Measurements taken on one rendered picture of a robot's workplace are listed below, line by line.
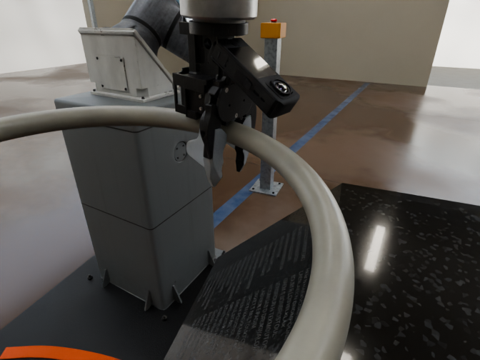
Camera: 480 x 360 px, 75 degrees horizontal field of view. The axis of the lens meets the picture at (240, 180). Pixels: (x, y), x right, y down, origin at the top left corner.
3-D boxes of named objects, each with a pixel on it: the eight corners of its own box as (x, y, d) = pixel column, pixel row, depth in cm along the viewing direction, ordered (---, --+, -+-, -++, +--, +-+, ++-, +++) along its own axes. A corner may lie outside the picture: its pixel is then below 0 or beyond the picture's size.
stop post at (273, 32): (283, 184, 235) (295, 21, 185) (275, 196, 218) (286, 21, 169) (258, 179, 242) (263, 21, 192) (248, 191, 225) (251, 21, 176)
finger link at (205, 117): (217, 153, 45) (226, 90, 42) (226, 156, 44) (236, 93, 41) (193, 157, 41) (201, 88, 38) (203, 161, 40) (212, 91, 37)
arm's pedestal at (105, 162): (83, 281, 148) (28, 99, 109) (157, 227, 186) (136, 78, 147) (165, 327, 126) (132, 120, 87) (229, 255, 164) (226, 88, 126)
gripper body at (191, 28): (211, 104, 49) (209, 17, 43) (256, 117, 44) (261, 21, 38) (173, 116, 44) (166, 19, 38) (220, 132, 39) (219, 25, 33)
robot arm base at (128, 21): (92, 35, 109) (106, 13, 112) (131, 73, 124) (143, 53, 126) (125, 30, 98) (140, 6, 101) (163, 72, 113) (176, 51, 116)
